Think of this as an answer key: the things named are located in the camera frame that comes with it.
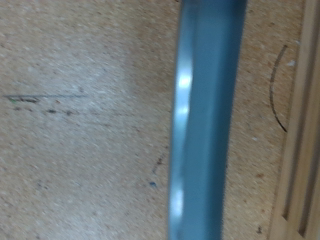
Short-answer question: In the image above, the wooden slatted crate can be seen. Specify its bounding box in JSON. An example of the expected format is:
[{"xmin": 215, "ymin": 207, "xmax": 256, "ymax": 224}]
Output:
[{"xmin": 268, "ymin": 0, "xmax": 320, "ymax": 240}]

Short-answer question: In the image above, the glass oven door with handle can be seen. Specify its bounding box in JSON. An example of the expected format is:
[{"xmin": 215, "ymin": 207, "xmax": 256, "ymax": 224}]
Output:
[{"xmin": 167, "ymin": 0, "xmax": 249, "ymax": 240}]

